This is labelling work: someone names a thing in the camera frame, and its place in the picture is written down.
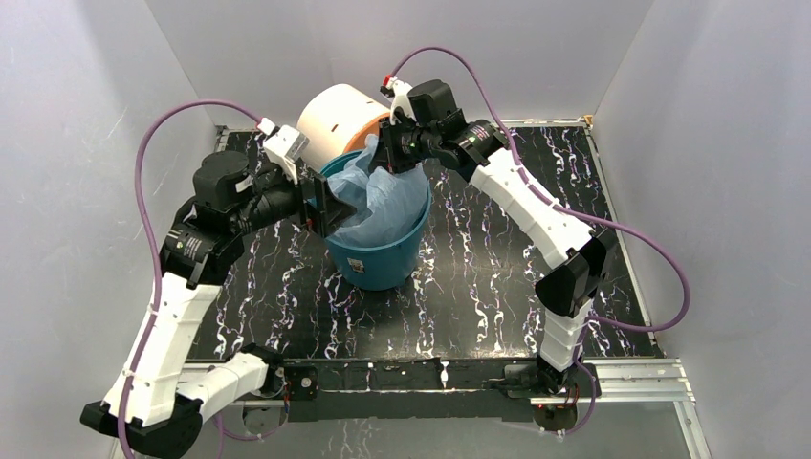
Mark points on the round pastel drawer cabinet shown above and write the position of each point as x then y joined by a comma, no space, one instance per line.
337,121

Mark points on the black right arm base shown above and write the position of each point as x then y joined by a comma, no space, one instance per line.
561,400

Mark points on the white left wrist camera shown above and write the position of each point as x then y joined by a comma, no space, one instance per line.
283,145

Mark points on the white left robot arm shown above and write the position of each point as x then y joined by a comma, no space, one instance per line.
150,409

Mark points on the aluminium frame rail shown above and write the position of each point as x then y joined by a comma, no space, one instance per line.
436,388

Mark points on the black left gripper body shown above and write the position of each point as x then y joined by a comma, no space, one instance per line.
277,199

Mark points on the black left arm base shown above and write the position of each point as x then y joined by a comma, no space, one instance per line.
261,413

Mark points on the translucent blue plastic bag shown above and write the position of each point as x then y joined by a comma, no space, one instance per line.
387,205

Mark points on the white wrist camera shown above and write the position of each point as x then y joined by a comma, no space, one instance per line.
283,145
396,91

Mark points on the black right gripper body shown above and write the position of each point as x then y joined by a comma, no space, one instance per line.
405,143

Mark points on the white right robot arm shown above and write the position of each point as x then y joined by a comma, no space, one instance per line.
577,257

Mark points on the teal plastic trash bin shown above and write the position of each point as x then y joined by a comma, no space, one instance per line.
378,268

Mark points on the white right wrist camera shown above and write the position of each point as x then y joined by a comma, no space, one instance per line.
396,91

